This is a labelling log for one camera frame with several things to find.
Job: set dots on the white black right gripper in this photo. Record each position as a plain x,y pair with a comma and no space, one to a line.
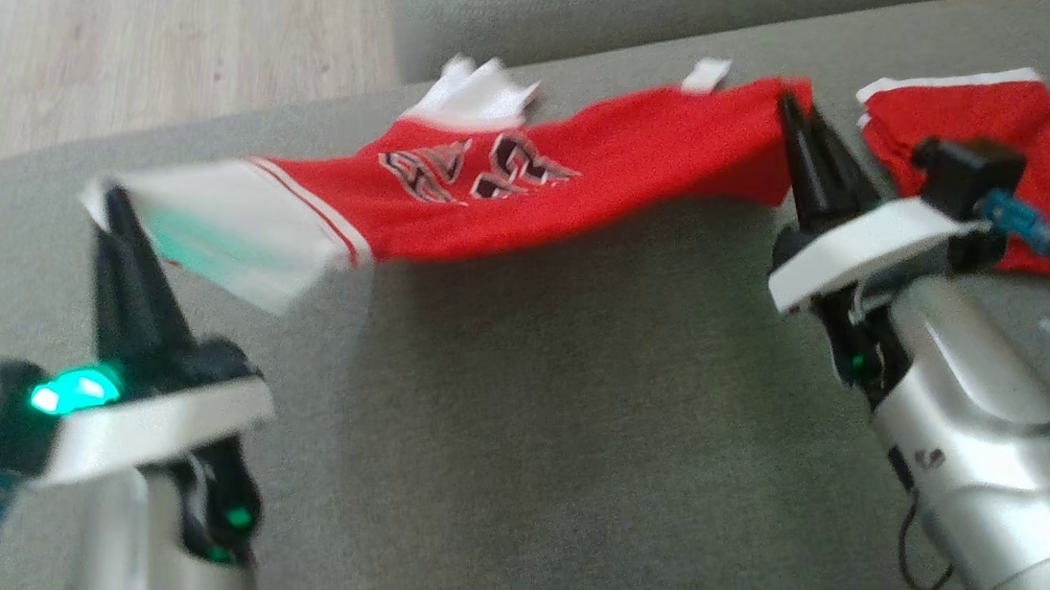
867,248

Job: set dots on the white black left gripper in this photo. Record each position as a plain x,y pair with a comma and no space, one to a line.
162,426

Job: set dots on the red jersey with printed letters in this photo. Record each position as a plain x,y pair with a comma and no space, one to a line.
647,158

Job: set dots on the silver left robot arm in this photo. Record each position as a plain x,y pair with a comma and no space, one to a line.
148,582

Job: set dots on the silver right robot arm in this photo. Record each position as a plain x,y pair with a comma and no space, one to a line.
973,445

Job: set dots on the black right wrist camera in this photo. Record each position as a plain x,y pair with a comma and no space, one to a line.
966,171

